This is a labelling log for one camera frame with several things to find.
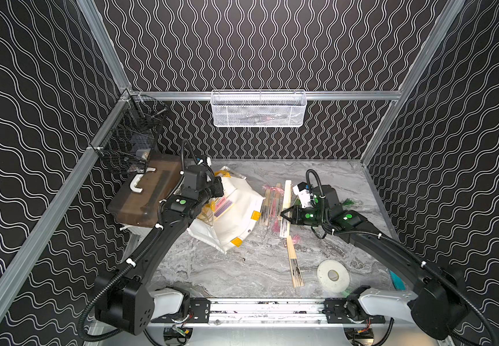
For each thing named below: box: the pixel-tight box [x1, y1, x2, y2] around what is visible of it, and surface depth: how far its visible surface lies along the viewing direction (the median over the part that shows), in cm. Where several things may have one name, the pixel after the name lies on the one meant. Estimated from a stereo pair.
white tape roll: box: [316, 259, 351, 294], surface depth 83 cm
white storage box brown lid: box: [108, 154, 183, 228], surface depth 87 cm
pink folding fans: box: [209, 196, 236, 221], surface depth 101 cm
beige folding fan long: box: [286, 234, 305, 288], surface depth 85 cm
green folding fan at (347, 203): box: [341, 197, 355, 209], surface depth 105 cm
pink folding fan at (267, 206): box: [259, 183, 277, 227], surface depth 102 cm
